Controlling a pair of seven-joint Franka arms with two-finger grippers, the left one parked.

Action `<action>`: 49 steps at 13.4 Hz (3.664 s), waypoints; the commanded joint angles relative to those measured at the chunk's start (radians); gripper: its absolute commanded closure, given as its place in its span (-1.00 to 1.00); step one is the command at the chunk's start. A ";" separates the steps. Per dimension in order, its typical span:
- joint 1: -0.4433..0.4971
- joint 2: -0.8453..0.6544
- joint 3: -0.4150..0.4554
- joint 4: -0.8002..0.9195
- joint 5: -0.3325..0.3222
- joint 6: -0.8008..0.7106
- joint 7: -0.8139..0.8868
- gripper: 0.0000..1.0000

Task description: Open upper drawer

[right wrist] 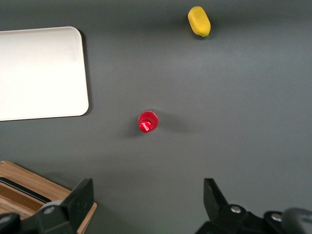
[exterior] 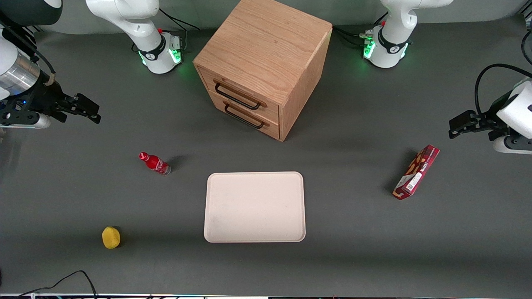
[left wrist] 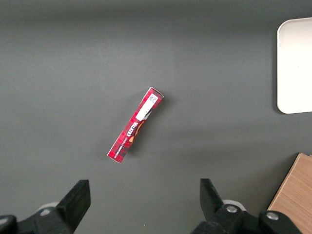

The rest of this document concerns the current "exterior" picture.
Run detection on black arm base cables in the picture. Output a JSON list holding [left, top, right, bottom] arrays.
[[158, 7, 201, 53], [332, 25, 373, 47]]

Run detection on black right arm base cables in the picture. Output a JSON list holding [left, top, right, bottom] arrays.
[[158, 7, 201, 53]]

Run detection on beige plastic tray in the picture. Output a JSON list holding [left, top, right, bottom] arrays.
[[203, 171, 307, 243]]

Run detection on wooden drawer cabinet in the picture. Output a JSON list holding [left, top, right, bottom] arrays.
[[193, 0, 333, 142]]

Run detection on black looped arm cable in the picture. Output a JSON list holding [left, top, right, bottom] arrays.
[[475, 63, 532, 118]]

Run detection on red soda bottle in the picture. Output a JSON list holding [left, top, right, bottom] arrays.
[[138, 152, 172, 176]]

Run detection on yellow lemon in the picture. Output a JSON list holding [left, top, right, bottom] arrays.
[[101, 226, 122, 250]]

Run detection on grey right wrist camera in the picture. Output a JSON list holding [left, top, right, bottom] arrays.
[[0, 113, 52, 130]]

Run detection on black cable at table edge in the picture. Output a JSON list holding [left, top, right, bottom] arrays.
[[18, 270, 99, 298]]

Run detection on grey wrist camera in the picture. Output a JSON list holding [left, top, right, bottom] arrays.
[[0, 113, 52, 130], [493, 135, 532, 155]]

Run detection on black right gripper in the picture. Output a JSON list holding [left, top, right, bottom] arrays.
[[0, 77, 102, 125]]

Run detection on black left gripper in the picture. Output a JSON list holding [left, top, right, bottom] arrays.
[[448, 91, 518, 141]]

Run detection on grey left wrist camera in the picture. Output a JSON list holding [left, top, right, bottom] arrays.
[[493, 135, 532, 155]]

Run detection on black hanging cable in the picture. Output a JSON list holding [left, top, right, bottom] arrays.
[[521, 29, 532, 66]]

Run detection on black left arm base cables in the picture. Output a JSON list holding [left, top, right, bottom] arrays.
[[332, 25, 373, 47]]

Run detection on red snack box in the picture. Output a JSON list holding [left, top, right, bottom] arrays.
[[392, 144, 441, 201]]

